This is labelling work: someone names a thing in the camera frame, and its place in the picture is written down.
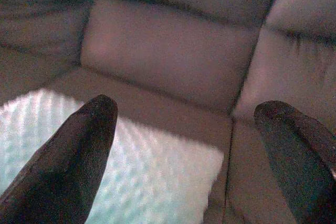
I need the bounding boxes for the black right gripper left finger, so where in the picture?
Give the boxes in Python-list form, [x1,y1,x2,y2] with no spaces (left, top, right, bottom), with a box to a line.
[0,94,118,224]

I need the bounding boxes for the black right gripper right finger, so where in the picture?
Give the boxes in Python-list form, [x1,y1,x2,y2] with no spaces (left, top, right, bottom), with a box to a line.
[253,100,336,224]

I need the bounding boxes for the teal dotted pillow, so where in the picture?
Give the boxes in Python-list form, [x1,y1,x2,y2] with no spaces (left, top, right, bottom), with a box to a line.
[0,89,225,224]

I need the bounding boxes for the green leather sofa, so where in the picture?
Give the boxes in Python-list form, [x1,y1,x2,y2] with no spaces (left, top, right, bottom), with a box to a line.
[0,0,336,224]

